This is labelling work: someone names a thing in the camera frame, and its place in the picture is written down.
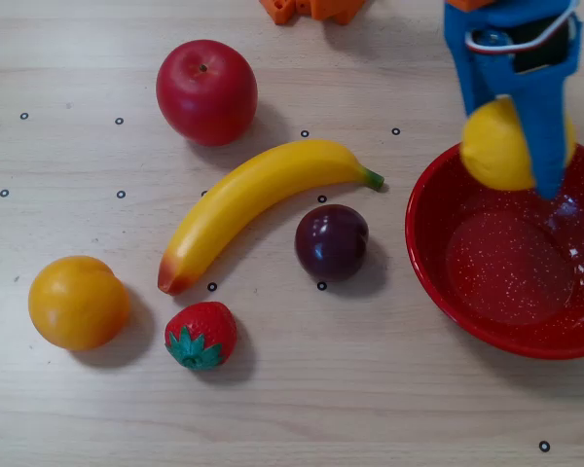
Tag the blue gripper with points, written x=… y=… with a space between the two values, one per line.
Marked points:
x=540 y=104

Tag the yellow toy lemon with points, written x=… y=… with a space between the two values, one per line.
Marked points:
x=496 y=146

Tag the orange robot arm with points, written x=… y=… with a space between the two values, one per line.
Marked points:
x=467 y=4

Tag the orange robot base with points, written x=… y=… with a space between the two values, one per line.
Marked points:
x=282 y=10

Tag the red speckled enamel bowl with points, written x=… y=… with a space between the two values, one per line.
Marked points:
x=506 y=272

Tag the purple toy plum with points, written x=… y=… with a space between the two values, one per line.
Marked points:
x=331 y=243

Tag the yellow toy banana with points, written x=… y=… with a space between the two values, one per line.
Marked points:
x=253 y=190

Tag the red toy apple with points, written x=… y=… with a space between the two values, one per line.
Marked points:
x=207 y=92

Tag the red toy strawberry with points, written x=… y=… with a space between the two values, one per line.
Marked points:
x=204 y=331

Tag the toy orange fruit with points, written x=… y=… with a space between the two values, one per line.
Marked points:
x=78 y=304

